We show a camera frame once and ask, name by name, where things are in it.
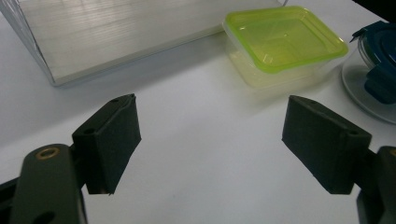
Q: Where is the translucent ribbed plastic box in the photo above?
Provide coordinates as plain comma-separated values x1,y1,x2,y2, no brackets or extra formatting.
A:
0,0,290,88

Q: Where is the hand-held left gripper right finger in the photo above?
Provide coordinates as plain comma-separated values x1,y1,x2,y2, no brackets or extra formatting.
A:
281,94,374,195

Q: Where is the round glass container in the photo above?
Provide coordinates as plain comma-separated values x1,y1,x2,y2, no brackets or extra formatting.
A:
340,36,396,125

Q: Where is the green plastic container lid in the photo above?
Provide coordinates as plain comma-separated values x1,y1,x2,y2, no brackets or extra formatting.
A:
224,5,349,75

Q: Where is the blue clip-on container lid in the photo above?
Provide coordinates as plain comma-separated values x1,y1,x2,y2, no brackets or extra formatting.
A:
349,20,396,105

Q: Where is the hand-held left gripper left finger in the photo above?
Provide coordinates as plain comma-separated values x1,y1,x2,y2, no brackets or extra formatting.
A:
72,92,143,196

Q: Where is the clear plastic food container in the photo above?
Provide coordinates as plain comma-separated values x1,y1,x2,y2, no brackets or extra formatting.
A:
221,21,344,91

